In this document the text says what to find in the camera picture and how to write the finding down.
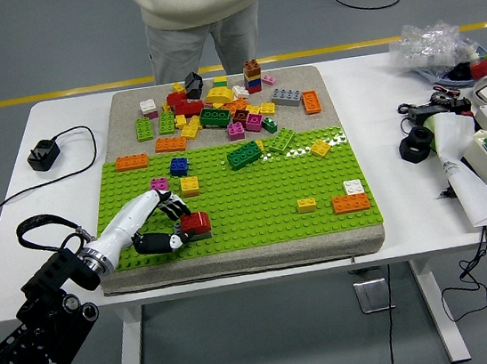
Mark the light green long brick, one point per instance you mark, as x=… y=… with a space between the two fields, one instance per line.
x=166 y=123
x=143 y=130
x=282 y=140

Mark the light green plastic part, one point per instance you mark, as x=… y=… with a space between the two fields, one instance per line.
x=429 y=128

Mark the black brick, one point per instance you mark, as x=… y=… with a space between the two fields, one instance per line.
x=194 y=85

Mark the yellow small brick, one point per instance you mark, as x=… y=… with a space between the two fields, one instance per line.
x=166 y=107
x=260 y=145
x=253 y=109
x=181 y=122
x=178 y=87
x=307 y=205

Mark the pink square brick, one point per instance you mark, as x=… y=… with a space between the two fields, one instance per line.
x=159 y=184
x=236 y=132
x=153 y=115

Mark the white table leg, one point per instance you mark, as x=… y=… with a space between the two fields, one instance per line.
x=130 y=363
x=438 y=313

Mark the white square brick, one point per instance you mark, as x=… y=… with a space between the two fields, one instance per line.
x=148 y=106
x=354 y=187

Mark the grey long brick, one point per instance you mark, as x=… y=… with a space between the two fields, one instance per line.
x=203 y=236
x=286 y=97

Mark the green studded baseplate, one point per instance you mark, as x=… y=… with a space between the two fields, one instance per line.
x=250 y=199

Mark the grey-brown cushion mat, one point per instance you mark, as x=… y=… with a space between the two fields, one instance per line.
x=236 y=263

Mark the pink small brick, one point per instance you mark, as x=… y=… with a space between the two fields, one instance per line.
x=269 y=80

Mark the white plastic connector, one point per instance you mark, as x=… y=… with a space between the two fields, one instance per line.
x=472 y=54

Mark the green and yellow brick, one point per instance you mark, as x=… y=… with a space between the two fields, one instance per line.
x=220 y=82

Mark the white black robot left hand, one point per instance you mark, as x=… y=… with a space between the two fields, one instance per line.
x=127 y=219

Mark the orange long brick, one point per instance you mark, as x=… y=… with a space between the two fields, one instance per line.
x=170 y=144
x=351 y=204
x=131 y=162
x=311 y=102

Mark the black servo motor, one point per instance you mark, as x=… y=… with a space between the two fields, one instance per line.
x=460 y=105

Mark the blue square brick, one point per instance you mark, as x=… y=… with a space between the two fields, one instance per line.
x=179 y=167
x=253 y=83

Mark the dark green long brick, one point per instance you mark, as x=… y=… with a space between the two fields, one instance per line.
x=245 y=156
x=215 y=118

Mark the magenta square brick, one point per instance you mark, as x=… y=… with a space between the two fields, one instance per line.
x=254 y=123

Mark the yellow long brick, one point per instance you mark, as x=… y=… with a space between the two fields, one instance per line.
x=191 y=130

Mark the clear plastic bag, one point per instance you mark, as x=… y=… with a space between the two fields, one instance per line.
x=427 y=45

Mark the brown square brick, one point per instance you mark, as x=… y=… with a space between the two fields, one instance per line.
x=251 y=65

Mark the white paper bag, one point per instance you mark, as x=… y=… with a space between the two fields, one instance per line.
x=469 y=188

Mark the white small brick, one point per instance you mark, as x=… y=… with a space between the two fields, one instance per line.
x=240 y=91

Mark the red rounded brick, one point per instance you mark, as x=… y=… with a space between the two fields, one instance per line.
x=197 y=223

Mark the yellow square brick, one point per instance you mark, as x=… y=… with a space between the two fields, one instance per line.
x=320 y=148
x=189 y=186
x=267 y=109

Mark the light blue bowl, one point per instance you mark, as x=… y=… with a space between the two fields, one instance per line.
x=440 y=76

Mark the small black plug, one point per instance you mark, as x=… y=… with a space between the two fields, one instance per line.
x=447 y=194

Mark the dark green small brick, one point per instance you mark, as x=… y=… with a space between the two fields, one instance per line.
x=269 y=125

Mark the large black hex nut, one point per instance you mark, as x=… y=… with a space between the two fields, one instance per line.
x=406 y=152

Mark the black plastic part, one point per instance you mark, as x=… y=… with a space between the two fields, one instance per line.
x=461 y=71

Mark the dark brown brick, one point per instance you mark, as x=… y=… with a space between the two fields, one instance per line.
x=240 y=116

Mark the yellow curved brick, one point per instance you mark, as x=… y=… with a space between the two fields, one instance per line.
x=218 y=95

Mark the yellow floor tape line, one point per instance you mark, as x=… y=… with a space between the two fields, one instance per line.
x=79 y=90

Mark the red square brick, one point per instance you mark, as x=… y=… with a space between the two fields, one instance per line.
x=254 y=89

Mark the red long brick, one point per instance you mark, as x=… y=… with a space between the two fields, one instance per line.
x=189 y=108
x=482 y=69

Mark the metal floor plate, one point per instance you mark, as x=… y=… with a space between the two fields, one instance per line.
x=370 y=295

